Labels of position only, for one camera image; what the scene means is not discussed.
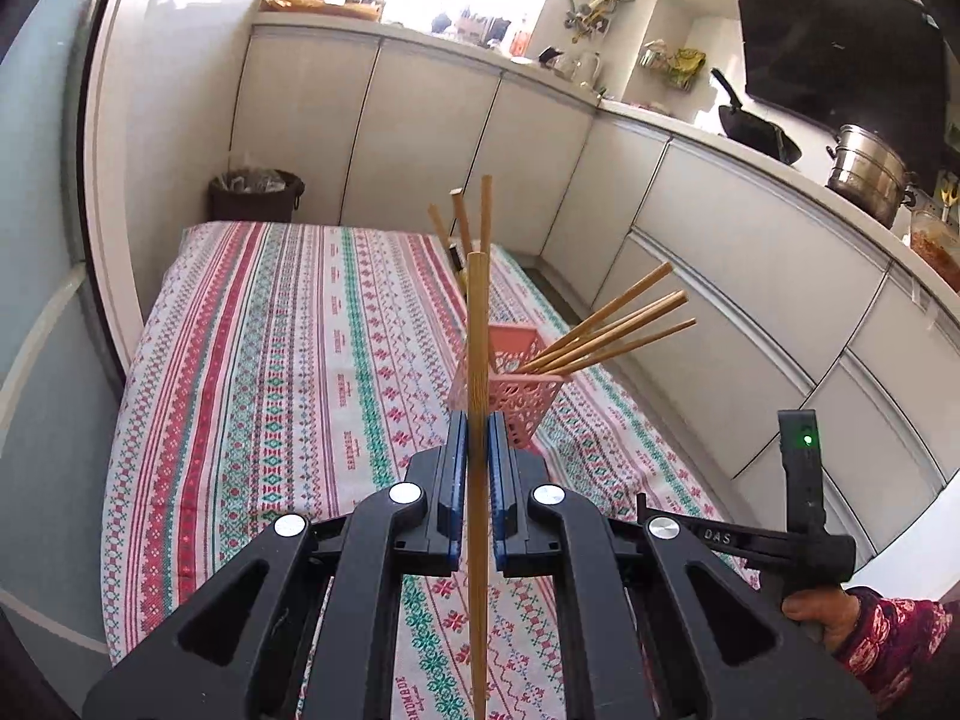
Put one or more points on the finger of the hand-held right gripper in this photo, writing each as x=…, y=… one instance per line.
x=690, y=526

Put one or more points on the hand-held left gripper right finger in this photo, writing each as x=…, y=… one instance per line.
x=499, y=487

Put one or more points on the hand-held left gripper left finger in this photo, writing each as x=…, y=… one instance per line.
x=455, y=480

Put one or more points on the pink mesh chopstick holder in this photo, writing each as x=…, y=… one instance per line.
x=517, y=405

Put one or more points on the light wooden chopstick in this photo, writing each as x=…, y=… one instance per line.
x=476, y=360

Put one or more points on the dark chopstick with gold band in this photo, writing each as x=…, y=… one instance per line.
x=454, y=255

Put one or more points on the bunch of wooden chopsticks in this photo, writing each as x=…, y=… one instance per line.
x=486, y=214

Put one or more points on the person's right forearm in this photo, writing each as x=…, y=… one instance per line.
x=892, y=637

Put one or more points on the person's right hand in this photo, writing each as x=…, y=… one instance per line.
x=825, y=611

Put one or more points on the striped patterned tablecloth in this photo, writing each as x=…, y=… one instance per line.
x=285, y=360

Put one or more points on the glass bowl with food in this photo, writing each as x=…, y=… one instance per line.
x=937, y=247

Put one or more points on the stainless steel steamer pot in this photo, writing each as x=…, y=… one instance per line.
x=870, y=172

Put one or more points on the dark trash bin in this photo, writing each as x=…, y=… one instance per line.
x=255, y=202

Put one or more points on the row of white base cabinets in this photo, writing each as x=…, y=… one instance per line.
x=420, y=135

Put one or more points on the black wok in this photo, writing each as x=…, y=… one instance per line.
x=757, y=135

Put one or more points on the white kitchen countertop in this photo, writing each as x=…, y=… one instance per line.
x=660, y=116

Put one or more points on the white kettle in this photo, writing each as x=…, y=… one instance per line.
x=589, y=69

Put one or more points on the yellow green bag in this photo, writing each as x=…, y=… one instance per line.
x=686, y=64

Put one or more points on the red plastic bottle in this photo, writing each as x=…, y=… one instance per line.
x=521, y=36

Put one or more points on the black range hood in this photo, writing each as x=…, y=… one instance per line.
x=825, y=45

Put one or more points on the row of windowsill jars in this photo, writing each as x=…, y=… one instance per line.
x=472, y=26

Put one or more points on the frosted glass door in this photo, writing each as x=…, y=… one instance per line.
x=45, y=277

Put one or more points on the yellowish flat basket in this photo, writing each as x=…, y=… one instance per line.
x=330, y=6

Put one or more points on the metal wall rack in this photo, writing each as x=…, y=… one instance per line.
x=654, y=56

